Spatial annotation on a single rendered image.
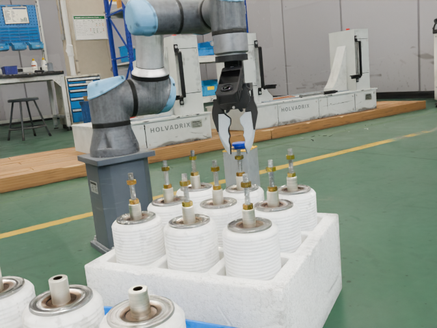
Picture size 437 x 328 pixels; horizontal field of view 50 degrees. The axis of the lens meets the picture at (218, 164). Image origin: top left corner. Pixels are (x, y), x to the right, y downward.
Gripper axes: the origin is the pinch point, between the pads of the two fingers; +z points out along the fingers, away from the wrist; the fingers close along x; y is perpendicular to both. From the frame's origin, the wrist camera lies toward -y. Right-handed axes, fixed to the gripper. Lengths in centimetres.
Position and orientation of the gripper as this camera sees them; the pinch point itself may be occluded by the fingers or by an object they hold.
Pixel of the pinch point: (237, 148)
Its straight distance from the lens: 103.1
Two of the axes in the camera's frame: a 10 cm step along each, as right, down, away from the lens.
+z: 0.9, 9.8, 1.8
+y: 1.9, -2.0, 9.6
